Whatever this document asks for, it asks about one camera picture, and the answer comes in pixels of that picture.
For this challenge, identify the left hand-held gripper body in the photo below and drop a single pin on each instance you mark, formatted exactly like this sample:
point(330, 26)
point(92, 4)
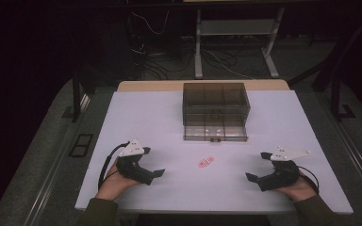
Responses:
point(132, 168)

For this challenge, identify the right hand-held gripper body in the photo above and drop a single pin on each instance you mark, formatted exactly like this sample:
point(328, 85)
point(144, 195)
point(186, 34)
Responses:
point(281, 175)

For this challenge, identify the small pink oval object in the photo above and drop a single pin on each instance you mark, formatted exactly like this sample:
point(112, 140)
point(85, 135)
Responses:
point(206, 161)

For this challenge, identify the clear smoky plastic drawer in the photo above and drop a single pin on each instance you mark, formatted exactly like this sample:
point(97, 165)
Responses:
point(215, 133)

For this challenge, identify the person's right hand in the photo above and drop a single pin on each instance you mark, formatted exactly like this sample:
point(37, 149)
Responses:
point(298, 190)

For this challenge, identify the person's left hand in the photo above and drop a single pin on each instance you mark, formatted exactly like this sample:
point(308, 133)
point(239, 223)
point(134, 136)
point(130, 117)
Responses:
point(114, 183)

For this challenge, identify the clear smoky drawer cabinet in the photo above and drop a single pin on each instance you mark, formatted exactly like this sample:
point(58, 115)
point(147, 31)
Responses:
point(215, 100)

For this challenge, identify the black metal stand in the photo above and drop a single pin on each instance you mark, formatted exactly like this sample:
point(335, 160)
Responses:
point(336, 94)
point(76, 97)

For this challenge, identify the black floor frame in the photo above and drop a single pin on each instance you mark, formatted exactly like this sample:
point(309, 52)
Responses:
point(81, 145)

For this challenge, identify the aluminium floor rail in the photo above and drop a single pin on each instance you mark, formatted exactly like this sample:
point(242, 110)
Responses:
point(355, 153)
point(55, 169)

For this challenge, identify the white metal table frame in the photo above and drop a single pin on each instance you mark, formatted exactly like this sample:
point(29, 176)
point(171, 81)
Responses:
point(232, 27)

